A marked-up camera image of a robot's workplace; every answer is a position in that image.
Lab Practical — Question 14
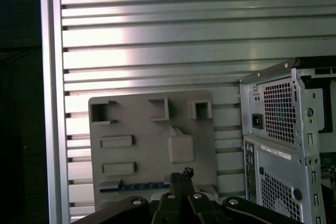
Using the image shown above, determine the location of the RAM memory stick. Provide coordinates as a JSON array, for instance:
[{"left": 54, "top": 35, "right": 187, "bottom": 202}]
[{"left": 99, "top": 180, "right": 171, "bottom": 193}]

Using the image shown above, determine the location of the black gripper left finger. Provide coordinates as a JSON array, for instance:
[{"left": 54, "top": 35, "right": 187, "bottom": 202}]
[{"left": 76, "top": 171, "right": 184, "bottom": 224}]

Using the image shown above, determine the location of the grey parts rack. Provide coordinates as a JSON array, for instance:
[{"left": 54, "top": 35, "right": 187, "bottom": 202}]
[{"left": 88, "top": 90, "right": 220, "bottom": 211}]

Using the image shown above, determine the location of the black PC case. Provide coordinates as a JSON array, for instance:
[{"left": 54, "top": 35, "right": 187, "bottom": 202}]
[{"left": 237, "top": 57, "right": 336, "bottom": 224}]

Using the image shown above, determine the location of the grey power supply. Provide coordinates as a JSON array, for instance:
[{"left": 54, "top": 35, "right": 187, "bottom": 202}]
[{"left": 246, "top": 79, "right": 299, "bottom": 141}]

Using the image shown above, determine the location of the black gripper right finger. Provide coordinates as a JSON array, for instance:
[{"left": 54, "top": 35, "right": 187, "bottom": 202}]
[{"left": 183, "top": 166, "right": 299, "bottom": 224}]

